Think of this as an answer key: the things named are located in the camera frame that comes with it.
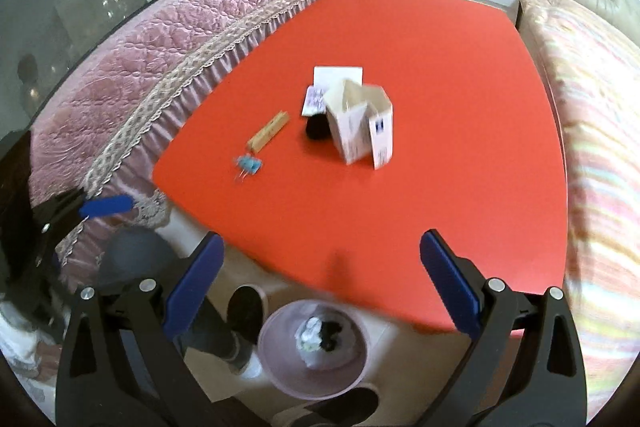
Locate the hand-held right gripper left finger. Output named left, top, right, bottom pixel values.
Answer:
left=55, top=231, right=226, bottom=427

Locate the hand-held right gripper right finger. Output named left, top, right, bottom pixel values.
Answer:
left=419, top=229, right=587, bottom=427

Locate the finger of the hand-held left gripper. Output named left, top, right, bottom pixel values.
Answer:
left=32, top=188, right=134, bottom=239

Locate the person's grey trouser leg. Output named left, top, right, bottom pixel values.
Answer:
left=98, top=227, right=242, bottom=364

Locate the white slipper with black inside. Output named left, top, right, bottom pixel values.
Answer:
left=226, top=284, right=271, bottom=344
left=274, top=384, right=382, bottom=427

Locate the white printed cloth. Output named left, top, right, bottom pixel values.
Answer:
left=0, top=301, right=68, bottom=390

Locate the pink plastic bin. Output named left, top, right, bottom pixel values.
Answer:
left=257, top=300, right=372, bottom=399

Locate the crumpled white paper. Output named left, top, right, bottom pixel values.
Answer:
left=295, top=316, right=327, bottom=354

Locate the black crumpled scrap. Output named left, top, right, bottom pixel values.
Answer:
left=319, top=319, right=347, bottom=354

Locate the blue binder clip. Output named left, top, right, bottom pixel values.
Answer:
left=233, top=155, right=264, bottom=180

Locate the flat wooden stick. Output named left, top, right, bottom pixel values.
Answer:
left=247, top=110, right=292, bottom=154

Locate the open white cardboard box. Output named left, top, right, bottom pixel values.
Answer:
left=323, top=78, right=395, bottom=170

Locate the striped pastel blanket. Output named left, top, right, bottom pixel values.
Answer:
left=519, top=0, right=640, bottom=424

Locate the black round lump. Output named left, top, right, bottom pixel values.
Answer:
left=305, top=114, right=332, bottom=142

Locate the glass sliding door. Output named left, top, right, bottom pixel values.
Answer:
left=0, top=0, right=168, bottom=145

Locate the small printed packet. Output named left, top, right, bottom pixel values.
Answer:
left=301, top=86, right=328, bottom=118

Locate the white paper card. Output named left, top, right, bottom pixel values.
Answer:
left=313, top=66, right=364, bottom=88

